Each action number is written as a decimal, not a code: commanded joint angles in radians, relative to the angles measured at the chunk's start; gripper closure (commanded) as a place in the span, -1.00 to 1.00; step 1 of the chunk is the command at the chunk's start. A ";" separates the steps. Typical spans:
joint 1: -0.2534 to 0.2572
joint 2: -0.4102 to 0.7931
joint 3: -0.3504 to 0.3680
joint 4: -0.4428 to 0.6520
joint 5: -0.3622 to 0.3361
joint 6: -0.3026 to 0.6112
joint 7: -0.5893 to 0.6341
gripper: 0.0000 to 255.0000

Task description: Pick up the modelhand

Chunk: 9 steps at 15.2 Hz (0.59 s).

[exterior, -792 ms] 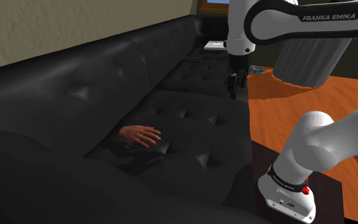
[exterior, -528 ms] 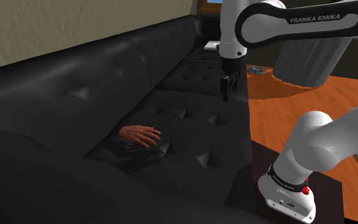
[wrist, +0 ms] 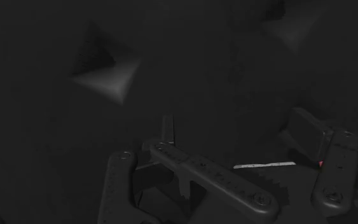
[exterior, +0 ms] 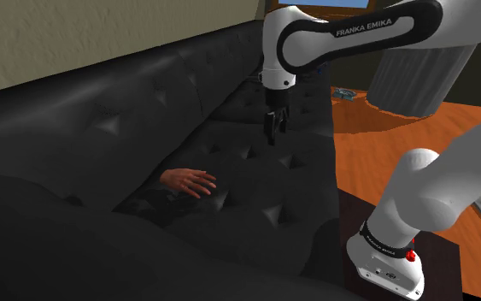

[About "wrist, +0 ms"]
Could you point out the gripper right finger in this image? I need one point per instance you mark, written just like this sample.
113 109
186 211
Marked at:
336 173

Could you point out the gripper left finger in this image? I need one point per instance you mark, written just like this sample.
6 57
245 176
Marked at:
216 176

